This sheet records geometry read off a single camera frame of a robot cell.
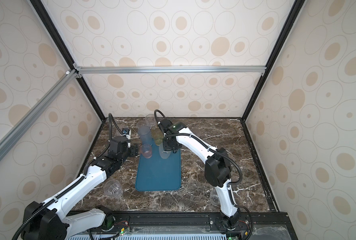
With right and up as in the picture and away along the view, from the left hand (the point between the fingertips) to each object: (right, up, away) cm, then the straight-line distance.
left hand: (135, 140), depth 81 cm
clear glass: (-13, -27, +2) cm, 30 cm away
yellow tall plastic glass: (+9, +3, +18) cm, 21 cm away
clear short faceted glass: (-5, +11, +30) cm, 32 cm away
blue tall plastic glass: (+1, +3, +17) cm, 18 cm away
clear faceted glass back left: (+1, +13, +34) cm, 37 cm away
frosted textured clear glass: (+15, -9, +9) cm, 19 cm away
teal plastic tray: (+10, -21, +8) cm, 24 cm away
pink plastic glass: (+2, -8, +16) cm, 18 cm away
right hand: (+18, -5, +7) cm, 20 cm away
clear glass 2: (+43, -31, 0) cm, 53 cm away
